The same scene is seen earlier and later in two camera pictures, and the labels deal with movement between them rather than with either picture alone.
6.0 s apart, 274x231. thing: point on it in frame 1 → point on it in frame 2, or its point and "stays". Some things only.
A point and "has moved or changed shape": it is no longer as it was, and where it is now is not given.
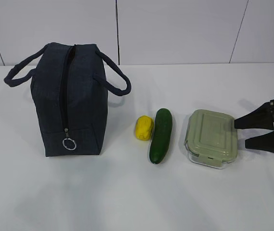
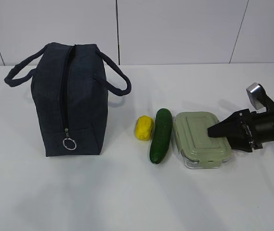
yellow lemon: [144, 128] stays
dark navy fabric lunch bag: [71, 83] stays
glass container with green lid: [211, 138] has moved or changed shape
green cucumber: [161, 141] stays
